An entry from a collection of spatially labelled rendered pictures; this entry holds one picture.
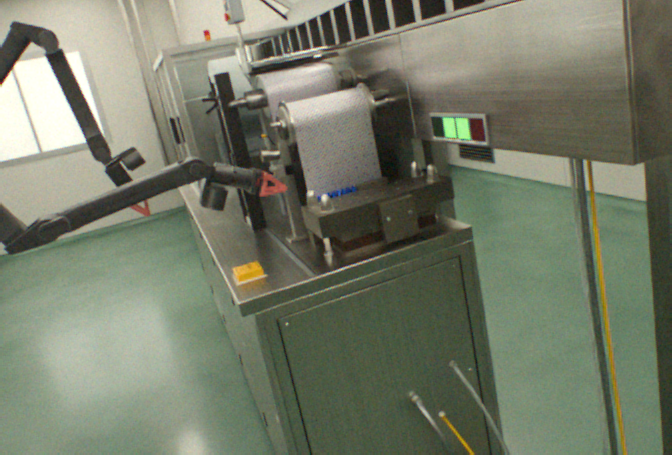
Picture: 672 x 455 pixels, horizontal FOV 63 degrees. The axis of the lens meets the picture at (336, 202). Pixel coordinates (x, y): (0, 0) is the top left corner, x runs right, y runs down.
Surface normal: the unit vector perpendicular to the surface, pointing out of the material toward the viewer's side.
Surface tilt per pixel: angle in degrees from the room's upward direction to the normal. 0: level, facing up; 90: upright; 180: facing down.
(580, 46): 90
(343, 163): 90
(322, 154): 90
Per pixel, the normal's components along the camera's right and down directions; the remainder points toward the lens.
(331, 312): 0.34, 0.17
